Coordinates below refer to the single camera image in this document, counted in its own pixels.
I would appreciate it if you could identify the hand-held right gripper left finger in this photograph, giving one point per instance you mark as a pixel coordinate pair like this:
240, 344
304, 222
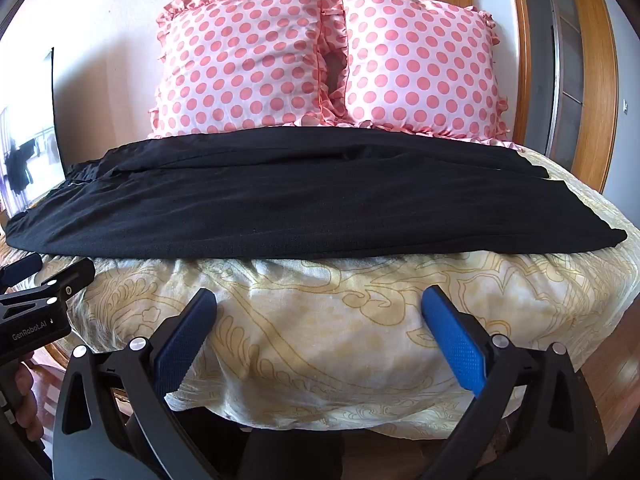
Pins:
185, 345

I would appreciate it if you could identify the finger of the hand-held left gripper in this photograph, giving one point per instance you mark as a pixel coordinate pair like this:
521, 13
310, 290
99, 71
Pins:
22, 266
67, 280

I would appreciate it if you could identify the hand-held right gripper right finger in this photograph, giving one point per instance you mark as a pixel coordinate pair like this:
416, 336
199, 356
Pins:
455, 345

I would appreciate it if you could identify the black pants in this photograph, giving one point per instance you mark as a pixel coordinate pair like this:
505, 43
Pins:
300, 200

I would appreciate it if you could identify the person's left hand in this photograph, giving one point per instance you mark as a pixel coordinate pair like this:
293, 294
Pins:
25, 400

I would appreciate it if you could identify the bright window pane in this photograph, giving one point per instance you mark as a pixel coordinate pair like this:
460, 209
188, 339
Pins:
30, 150

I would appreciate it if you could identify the yellow patterned quilt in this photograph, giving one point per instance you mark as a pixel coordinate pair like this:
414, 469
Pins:
325, 320

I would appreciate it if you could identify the pink polka dot pillow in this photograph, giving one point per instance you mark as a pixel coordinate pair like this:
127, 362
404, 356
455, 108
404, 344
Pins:
240, 60
415, 70

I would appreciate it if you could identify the grey door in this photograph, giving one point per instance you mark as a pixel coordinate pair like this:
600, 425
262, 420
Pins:
560, 60

